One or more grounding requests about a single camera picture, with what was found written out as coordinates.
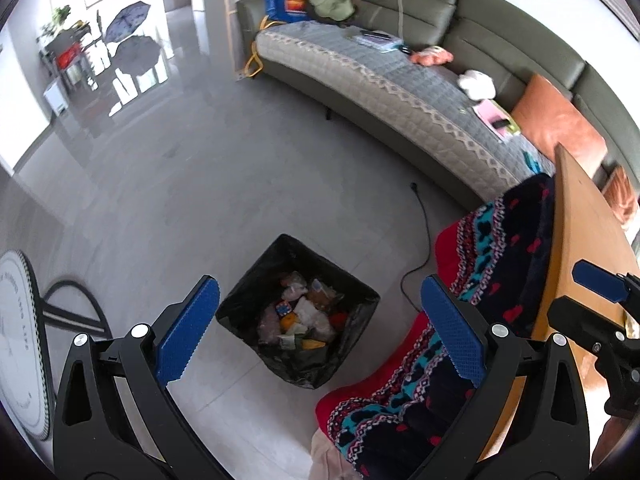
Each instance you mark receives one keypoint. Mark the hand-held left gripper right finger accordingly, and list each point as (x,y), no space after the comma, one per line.
(452,332)

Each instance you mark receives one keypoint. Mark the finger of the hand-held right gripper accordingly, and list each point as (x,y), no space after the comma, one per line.
(575,317)
(595,277)

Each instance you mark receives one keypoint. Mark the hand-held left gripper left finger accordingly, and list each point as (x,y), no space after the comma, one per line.
(187,330)

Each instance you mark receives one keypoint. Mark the cream paper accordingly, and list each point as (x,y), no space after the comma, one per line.
(631,327)

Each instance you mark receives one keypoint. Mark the trash bin with black bag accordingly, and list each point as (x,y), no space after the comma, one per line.
(250,280)

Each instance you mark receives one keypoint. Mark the pile of discarded wrappers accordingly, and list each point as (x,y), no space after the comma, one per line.
(305,310)

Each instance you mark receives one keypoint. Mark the person's right forearm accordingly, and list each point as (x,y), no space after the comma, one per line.
(607,440)

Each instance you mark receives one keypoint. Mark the small orange cushion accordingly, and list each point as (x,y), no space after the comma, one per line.
(620,195)

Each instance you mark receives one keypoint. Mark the patterned knit blanket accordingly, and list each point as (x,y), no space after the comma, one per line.
(500,260)

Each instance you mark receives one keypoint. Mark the teal cloth item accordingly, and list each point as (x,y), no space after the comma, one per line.
(535,162)

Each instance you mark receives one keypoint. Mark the large orange cushion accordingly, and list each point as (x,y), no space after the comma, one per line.
(555,120)

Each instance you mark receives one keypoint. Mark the green paper item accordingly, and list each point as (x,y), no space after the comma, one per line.
(510,135)

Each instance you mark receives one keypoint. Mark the white round fan base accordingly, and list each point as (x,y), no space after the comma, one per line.
(20,340)

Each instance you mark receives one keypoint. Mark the pale pink cloth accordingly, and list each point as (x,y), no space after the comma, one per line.
(330,460)

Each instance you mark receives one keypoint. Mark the small black remote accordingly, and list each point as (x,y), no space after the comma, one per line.
(501,123)

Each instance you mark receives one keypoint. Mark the pink book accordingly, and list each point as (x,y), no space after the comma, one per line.
(487,110)

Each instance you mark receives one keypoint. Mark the white plush toy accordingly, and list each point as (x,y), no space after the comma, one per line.
(477,85)

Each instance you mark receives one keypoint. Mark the grey quilted sofa cover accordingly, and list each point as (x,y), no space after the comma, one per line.
(380,90)

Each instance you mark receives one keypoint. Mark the white storage box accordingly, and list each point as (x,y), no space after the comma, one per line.
(55,100)

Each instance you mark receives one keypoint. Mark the salmon plush toy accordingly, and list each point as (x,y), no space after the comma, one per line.
(430,56)

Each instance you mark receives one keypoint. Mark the grey umbrella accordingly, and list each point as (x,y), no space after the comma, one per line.
(135,55)

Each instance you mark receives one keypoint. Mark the grey-green leather sofa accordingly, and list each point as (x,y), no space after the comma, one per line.
(475,15)

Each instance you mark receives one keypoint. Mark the red crate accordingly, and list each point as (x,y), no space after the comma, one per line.
(67,55)

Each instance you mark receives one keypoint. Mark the black remote control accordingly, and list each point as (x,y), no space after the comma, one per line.
(375,35)

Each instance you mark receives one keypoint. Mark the blue umbrella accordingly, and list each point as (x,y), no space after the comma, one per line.
(127,20)

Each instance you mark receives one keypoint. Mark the potted plant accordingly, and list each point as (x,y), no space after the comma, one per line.
(57,17)

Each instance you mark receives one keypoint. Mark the green hat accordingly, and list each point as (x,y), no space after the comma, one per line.
(330,2)

